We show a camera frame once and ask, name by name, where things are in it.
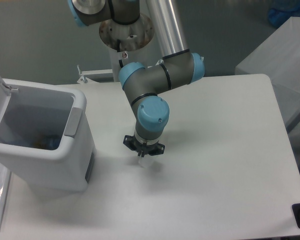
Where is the white trash can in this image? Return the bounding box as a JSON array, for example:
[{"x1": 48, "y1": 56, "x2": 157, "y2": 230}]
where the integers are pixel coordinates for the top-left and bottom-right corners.
[{"x1": 0, "y1": 79, "x2": 96, "y2": 192}]

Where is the white side cabinet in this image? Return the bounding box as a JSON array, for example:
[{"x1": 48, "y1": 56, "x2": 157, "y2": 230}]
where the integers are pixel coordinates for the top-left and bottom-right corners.
[{"x1": 234, "y1": 17, "x2": 300, "y2": 131}]

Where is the white table clamp bracket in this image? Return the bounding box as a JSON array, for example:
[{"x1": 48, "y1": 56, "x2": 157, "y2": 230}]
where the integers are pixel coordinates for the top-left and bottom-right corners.
[{"x1": 76, "y1": 65, "x2": 114, "y2": 84}]

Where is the blue plastic bag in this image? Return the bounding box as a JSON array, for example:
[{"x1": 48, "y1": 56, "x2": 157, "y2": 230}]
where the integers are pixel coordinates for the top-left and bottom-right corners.
[{"x1": 267, "y1": 8, "x2": 300, "y2": 28}]

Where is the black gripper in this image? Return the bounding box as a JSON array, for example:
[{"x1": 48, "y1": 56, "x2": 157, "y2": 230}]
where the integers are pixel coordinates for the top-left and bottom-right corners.
[{"x1": 123, "y1": 135, "x2": 165, "y2": 156}]

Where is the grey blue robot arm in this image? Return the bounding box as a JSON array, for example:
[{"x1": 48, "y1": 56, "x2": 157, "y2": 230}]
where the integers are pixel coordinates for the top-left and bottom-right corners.
[{"x1": 68, "y1": 0, "x2": 205, "y2": 157}]

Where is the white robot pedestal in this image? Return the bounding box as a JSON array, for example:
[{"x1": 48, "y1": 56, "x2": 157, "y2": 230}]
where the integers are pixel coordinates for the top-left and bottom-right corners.
[{"x1": 99, "y1": 13, "x2": 155, "y2": 82}]

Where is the white paper bag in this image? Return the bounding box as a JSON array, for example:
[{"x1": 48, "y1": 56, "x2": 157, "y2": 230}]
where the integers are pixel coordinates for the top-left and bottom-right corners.
[{"x1": 138, "y1": 155, "x2": 155, "y2": 168}]

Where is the white right clamp bracket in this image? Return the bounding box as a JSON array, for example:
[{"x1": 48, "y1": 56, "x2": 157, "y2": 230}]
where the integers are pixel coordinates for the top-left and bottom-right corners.
[{"x1": 147, "y1": 58, "x2": 164, "y2": 69}]

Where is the clear plastic water bottle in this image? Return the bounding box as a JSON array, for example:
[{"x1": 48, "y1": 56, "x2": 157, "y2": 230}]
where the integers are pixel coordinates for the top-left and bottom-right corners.
[{"x1": 38, "y1": 135, "x2": 61, "y2": 150}]

